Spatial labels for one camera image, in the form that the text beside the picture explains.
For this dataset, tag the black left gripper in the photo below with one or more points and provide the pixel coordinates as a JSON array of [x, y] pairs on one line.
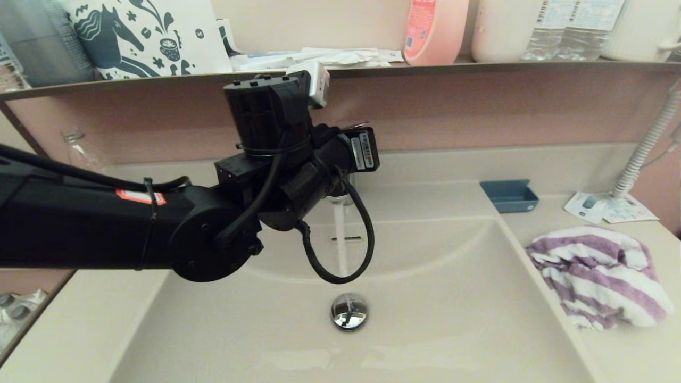
[[348, 151]]

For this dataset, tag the purple white striped towel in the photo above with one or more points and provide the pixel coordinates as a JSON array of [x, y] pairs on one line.
[[601, 276]]

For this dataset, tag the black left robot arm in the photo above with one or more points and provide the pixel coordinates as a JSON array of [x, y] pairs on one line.
[[80, 229]]

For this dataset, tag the beige wash basin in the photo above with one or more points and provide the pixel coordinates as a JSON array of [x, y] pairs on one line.
[[452, 319]]

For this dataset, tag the long white sachet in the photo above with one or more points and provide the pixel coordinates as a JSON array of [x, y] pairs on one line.
[[346, 55]]

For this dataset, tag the small white sachet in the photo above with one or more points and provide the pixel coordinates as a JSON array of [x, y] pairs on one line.
[[392, 55]]

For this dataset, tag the flat white packet blue stripe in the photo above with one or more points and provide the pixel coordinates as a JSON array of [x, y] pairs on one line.
[[260, 61]]

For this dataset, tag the pink plastic bottle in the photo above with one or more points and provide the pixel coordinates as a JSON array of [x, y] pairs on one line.
[[436, 32]]

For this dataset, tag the brown shelf ledge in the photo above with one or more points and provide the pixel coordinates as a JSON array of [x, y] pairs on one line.
[[479, 70]]

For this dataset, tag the chrome drain stopper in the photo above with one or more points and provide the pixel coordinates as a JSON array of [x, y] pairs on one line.
[[349, 311]]

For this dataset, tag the blue soap dish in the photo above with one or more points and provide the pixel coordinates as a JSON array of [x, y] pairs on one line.
[[509, 199]]

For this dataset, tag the white bag blue horse print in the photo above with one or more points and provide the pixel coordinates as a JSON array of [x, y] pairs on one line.
[[205, 50]]

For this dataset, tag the white cream container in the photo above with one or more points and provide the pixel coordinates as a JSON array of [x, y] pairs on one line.
[[503, 29]]

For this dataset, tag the clear plastic water bottle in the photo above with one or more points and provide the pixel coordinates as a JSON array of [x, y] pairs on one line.
[[80, 149], [542, 34], [588, 34]]

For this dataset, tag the white paper leaflets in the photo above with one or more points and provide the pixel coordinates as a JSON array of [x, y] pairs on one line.
[[585, 207]]

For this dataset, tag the white printed leaflet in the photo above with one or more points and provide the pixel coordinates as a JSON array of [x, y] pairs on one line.
[[632, 213]]

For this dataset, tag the white ribbed mug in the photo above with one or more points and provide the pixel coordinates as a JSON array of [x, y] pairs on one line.
[[638, 26]]

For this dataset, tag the clear printed packet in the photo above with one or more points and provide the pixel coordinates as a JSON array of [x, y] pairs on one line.
[[10, 64]]

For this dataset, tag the clear wrapped bottles pack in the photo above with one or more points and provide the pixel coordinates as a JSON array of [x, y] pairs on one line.
[[18, 319]]

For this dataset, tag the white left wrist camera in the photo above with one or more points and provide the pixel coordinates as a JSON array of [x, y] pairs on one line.
[[319, 85]]

